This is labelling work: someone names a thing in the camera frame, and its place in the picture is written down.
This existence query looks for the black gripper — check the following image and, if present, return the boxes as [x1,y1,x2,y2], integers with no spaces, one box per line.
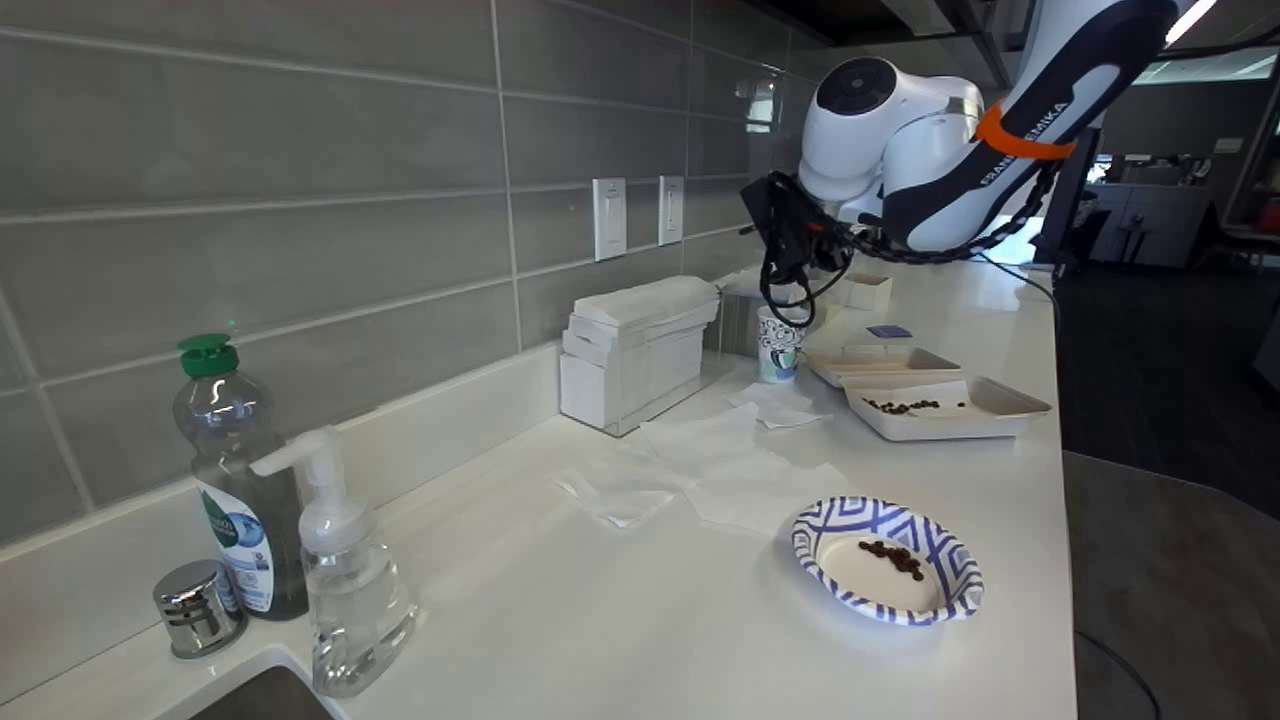
[740,173,852,282]

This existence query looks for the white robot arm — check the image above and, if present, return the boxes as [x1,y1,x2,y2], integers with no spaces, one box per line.
[740,0,1179,282]

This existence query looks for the white paper cup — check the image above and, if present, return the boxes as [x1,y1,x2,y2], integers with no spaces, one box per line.
[757,310,799,383]

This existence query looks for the blue patterned paper bowl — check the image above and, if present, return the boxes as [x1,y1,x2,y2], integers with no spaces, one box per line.
[790,497,985,627]

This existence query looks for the white condiment holder box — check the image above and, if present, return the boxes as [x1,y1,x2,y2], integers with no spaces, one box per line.
[836,272,892,317]

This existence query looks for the blue card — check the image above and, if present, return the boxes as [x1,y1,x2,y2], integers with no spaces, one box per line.
[869,323,912,340]

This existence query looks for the white napkin dispenser box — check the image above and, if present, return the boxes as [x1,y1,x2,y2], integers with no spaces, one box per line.
[555,276,719,435]

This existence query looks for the beige takeout clamshell container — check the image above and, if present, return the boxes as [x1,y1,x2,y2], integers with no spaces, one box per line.
[811,346,1050,445]

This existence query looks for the crumpled clear plastic wrap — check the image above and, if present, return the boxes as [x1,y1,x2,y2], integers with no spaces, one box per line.
[555,383,852,534]

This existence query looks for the clear pump soap dispenser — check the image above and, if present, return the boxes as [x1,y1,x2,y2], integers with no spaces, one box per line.
[257,426,420,698]

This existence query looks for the dish soap bottle green cap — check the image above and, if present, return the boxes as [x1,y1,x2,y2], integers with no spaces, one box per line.
[171,330,308,620]

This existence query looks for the chrome sink knob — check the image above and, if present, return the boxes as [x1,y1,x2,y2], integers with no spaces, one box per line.
[151,560,249,658]

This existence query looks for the white wall outlet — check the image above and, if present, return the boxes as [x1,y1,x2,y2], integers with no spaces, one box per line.
[658,175,686,244]

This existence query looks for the white light switch plate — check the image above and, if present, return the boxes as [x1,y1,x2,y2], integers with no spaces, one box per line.
[592,179,627,259]

